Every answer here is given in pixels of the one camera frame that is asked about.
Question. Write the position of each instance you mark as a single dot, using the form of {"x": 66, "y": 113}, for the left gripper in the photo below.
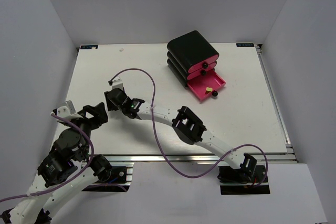
{"x": 85, "y": 115}

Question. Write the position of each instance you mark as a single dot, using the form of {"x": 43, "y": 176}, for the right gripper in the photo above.
{"x": 112, "y": 98}

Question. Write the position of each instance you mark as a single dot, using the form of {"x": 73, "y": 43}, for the pale yellow small lego brick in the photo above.
{"x": 208, "y": 90}

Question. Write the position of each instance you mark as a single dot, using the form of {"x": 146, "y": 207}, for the pink drawer with black knob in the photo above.
{"x": 206, "y": 64}

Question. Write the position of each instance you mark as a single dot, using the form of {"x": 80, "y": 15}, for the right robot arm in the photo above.
{"x": 189, "y": 128}

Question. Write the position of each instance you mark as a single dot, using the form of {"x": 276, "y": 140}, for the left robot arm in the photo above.
{"x": 69, "y": 167}

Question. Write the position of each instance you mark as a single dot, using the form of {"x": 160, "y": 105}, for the black drawer cabinet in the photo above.
{"x": 185, "y": 51}

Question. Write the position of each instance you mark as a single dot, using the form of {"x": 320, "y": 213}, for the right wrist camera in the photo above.
{"x": 116, "y": 83}

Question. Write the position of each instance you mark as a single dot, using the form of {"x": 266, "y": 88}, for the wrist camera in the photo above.
{"x": 116, "y": 83}
{"x": 66, "y": 111}

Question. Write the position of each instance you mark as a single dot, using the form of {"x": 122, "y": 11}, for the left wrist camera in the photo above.
{"x": 66, "y": 111}

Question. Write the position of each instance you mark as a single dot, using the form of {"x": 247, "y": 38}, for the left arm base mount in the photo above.
{"x": 111, "y": 179}

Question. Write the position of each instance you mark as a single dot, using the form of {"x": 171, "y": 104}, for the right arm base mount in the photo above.
{"x": 233, "y": 183}

